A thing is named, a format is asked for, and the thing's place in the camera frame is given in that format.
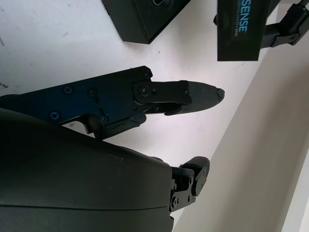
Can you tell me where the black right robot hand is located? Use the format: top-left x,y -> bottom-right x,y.
0,65 -> 226,232

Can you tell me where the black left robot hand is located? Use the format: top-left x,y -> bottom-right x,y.
260,0 -> 309,49

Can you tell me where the black RealSense box lid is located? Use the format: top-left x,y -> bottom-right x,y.
216,0 -> 270,62

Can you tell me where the black box base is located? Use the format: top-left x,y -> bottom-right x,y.
101,0 -> 191,44

